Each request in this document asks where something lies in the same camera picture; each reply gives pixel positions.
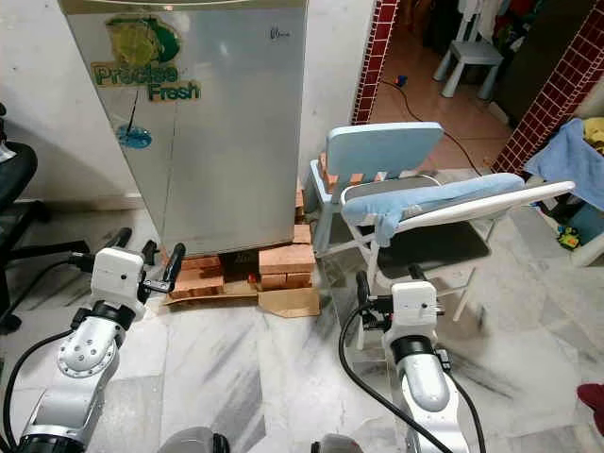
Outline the silver fridge door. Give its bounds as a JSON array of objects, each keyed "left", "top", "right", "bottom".
[{"left": 59, "top": 8, "right": 309, "bottom": 258}]

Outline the red brick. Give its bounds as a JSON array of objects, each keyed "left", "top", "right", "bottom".
[
  {"left": 177, "top": 255, "right": 225, "bottom": 296},
  {"left": 257, "top": 243, "right": 315, "bottom": 276}
]

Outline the light blue towel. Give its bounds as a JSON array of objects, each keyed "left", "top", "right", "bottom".
[{"left": 342, "top": 173, "right": 526, "bottom": 249}]

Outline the brown cardboard base sheet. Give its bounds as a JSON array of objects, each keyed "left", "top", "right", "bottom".
[{"left": 165, "top": 281, "right": 323, "bottom": 319}]

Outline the black office chair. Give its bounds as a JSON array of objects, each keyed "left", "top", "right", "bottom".
[{"left": 0, "top": 102, "right": 88, "bottom": 333}]

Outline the light blue white chair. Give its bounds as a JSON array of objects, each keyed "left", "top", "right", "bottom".
[{"left": 307, "top": 120, "right": 578, "bottom": 352}]

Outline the grey right robot leg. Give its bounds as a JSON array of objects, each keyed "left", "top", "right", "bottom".
[{"left": 307, "top": 433, "right": 371, "bottom": 453}]

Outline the grey robot leg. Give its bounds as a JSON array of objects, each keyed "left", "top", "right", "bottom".
[
  {"left": 157, "top": 427, "right": 231, "bottom": 453},
  {"left": 307, "top": 433, "right": 371, "bottom": 453}
]

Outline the grey left robot leg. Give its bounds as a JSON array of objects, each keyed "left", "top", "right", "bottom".
[{"left": 157, "top": 427, "right": 231, "bottom": 453}]

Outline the teal plastic bucket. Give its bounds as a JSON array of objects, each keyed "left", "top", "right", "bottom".
[{"left": 555, "top": 201, "right": 604, "bottom": 269}]

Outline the green Precise Fresh sticker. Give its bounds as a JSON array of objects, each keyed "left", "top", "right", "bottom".
[{"left": 92, "top": 14, "right": 203, "bottom": 152}]

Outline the blue hanging cloth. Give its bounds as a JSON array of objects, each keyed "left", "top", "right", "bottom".
[{"left": 523, "top": 117, "right": 604, "bottom": 211}]

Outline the small white stool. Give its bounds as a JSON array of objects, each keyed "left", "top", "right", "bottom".
[{"left": 431, "top": 36, "right": 505, "bottom": 101}]

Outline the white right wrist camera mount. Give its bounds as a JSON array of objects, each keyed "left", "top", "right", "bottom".
[{"left": 389, "top": 278, "right": 439, "bottom": 340}]

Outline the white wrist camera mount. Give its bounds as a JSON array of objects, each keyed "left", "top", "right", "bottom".
[
  {"left": 389, "top": 278, "right": 439, "bottom": 340},
  {"left": 92, "top": 246, "right": 150, "bottom": 309}
]

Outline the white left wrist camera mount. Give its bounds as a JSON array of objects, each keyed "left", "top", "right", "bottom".
[{"left": 92, "top": 246, "right": 150, "bottom": 309}]

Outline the thin black floor cable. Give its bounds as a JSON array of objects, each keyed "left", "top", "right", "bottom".
[{"left": 381, "top": 77, "right": 484, "bottom": 177}]

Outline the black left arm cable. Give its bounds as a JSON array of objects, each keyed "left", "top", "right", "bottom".
[{"left": 3, "top": 253, "right": 97, "bottom": 452}]

